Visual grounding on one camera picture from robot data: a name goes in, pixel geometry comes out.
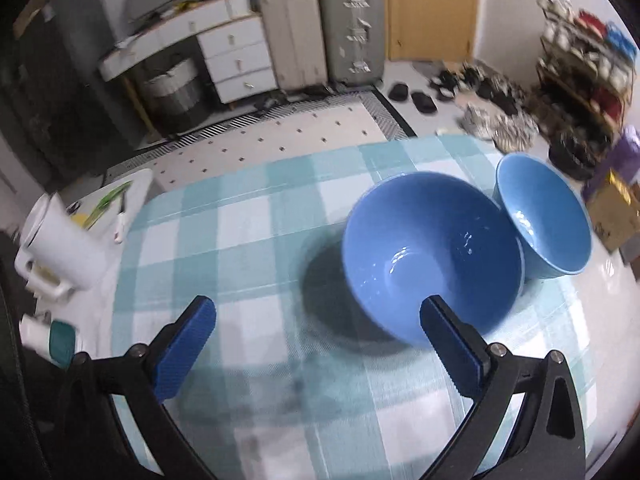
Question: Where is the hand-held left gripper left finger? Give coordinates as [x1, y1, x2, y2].
[52, 296, 217, 480]

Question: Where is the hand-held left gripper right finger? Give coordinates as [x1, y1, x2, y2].
[420, 295, 587, 480]

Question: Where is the teal checkered tablecloth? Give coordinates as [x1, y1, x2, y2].
[107, 135, 608, 480]

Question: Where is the white plastic bottle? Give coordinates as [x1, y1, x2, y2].
[19, 312, 53, 356]

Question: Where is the white electric kettle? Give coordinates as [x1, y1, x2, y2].
[14, 192, 108, 303]

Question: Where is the white side table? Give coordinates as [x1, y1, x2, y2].
[20, 167, 153, 361]

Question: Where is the brown cardboard box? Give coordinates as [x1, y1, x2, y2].
[587, 170, 640, 253]

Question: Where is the black plastic bag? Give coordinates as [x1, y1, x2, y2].
[547, 127, 613, 181]

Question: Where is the patterned floor rug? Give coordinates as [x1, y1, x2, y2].
[107, 87, 416, 196]

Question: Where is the pile of shoes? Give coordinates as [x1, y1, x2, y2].
[430, 60, 541, 153]

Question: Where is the purple bag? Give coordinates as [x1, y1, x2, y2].
[582, 125, 640, 201]

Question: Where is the grey laundry basket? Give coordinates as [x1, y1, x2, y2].
[137, 57, 208, 126]

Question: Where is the dark wardrobe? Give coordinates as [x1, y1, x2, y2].
[15, 0, 151, 186]

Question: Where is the white drawer dresser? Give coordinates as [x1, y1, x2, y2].
[98, 0, 278, 106]

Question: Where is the shoe rack with shoes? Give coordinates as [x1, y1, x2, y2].
[536, 0, 640, 136]

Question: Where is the silver suitcase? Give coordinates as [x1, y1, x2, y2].
[316, 0, 387, 87]

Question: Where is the beige suitcase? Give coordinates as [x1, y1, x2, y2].
[250, 0, 331, 93]

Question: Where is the wooden door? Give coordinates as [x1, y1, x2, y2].
[378, 0, 481, 63]

